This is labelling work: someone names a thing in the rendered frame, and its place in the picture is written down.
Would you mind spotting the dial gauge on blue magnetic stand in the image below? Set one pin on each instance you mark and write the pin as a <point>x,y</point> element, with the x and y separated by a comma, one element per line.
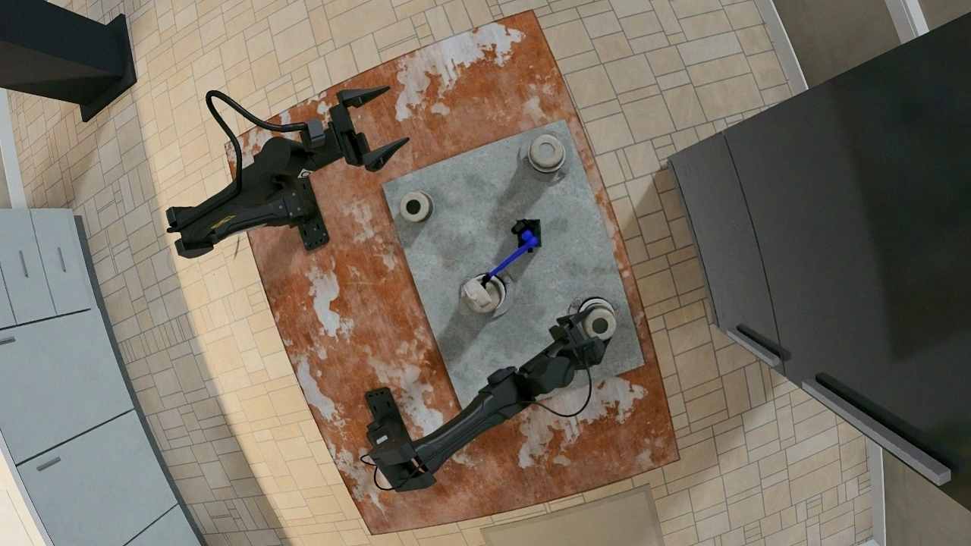
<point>526,240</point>

